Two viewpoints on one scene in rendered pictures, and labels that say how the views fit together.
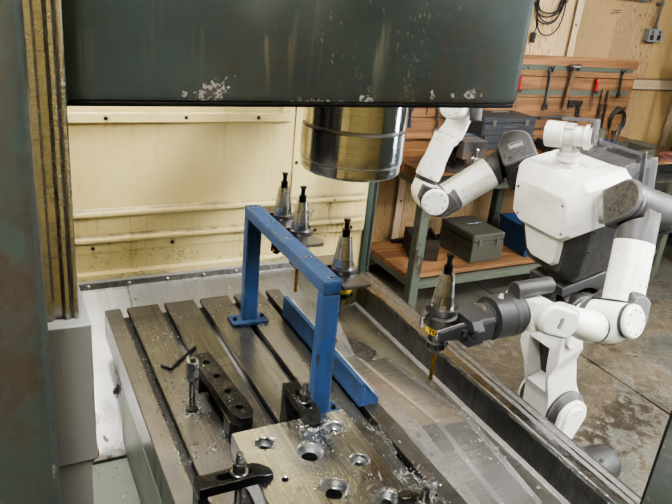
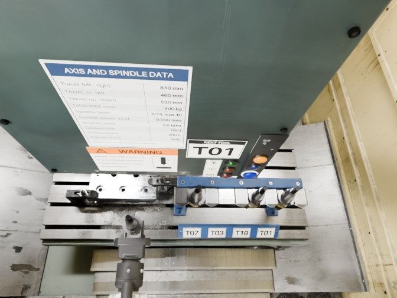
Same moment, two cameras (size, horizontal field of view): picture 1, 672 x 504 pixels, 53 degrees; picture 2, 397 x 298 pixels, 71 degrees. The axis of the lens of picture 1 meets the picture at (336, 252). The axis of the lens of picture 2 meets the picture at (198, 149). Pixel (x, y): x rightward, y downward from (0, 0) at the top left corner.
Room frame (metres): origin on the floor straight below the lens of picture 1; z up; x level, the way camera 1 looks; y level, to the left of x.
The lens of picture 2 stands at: (1.35, -0.31, 2.20)
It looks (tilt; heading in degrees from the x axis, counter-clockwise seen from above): 63 degrees down; 108
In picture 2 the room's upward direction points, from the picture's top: 11 degrees clockwise
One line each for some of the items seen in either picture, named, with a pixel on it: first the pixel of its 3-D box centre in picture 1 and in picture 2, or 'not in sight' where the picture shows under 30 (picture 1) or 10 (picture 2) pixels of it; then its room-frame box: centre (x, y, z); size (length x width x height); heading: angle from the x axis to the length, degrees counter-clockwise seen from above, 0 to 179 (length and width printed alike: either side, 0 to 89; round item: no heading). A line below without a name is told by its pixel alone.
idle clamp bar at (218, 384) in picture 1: (221, 395); not in sight; (1.19, 0.21, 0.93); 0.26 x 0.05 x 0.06; 34
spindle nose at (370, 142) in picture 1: (353, 130); not in sight; (1.03, -0.01, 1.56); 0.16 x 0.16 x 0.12
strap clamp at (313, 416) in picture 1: (301, 413); (163, 183); (1.10, 0.04, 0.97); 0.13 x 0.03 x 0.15; 29
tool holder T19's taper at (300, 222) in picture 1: (301, 214); (259, 194); (1.47, 0.09, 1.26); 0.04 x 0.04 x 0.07
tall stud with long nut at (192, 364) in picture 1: (192, 384); not in sight; (1.18, 0.27, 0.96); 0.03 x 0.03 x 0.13
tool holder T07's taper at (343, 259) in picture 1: (344, 250); (197, 193); (1.28, -0.02, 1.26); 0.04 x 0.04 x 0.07
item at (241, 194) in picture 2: (309, 241); (241, 197); (1.42, 0.06, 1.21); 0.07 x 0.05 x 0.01; 119
